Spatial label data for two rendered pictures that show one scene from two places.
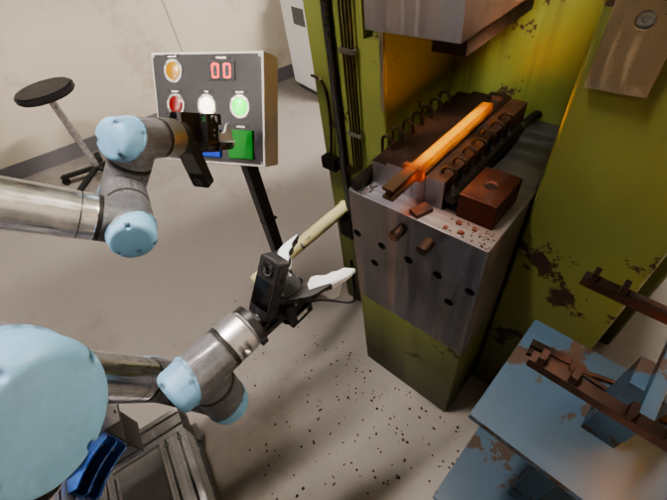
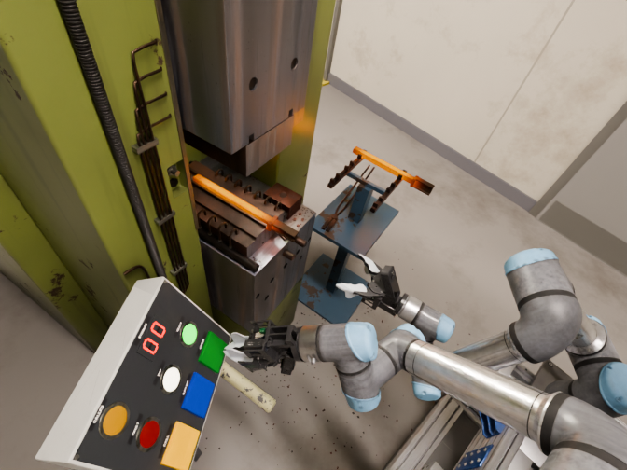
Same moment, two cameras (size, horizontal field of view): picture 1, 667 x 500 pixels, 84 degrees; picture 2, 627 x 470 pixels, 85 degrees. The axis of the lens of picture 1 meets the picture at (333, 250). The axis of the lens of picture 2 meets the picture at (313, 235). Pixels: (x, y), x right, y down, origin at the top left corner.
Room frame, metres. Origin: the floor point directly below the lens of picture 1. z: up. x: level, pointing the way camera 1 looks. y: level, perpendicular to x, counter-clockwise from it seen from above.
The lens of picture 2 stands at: (0.88, 0.54, 1.85)
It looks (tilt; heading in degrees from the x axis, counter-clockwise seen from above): 48 degrees down; 244
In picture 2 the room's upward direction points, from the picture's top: 12 degrees clockwise
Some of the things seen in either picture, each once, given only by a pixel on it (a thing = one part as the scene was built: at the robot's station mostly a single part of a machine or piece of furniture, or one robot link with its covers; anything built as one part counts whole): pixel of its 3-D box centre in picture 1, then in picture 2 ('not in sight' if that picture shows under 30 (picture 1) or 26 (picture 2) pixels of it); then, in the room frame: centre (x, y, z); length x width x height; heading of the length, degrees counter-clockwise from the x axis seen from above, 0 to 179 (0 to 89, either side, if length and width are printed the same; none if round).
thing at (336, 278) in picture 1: (333, 287); (367, 267); (0.41, 0.01, 0.97); 0.09 x 0.03 x 0.06; 95
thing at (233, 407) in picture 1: (212, 392); not in sight; (0.30, 0.26, 0.88); 0.11 x 0.08 x 0.11; 68
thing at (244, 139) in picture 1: (241, 144); (212, 352); (0.91, 0.19, 1.01); 0.07 x 0.05 x 0.07; 66
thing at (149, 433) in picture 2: (176, 104); (149, 434); (1.04, 0.36, 1.09); 0.05 x 0.03 x 0.04; 41
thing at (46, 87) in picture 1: (75, 135); not in sight; (2.67, 1.68, 0.35); 0.59 x 0.56 x 0.70; 111
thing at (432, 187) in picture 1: (452, 139); (219, 205); (0.84, -0.36, 0.96); 0.42 x 0.20 x 0.09; 131
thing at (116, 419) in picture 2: (173, 70); (115, 420); (1.08, 0.34, 1.16); 0.05 x 0.03 x 0.04; 41
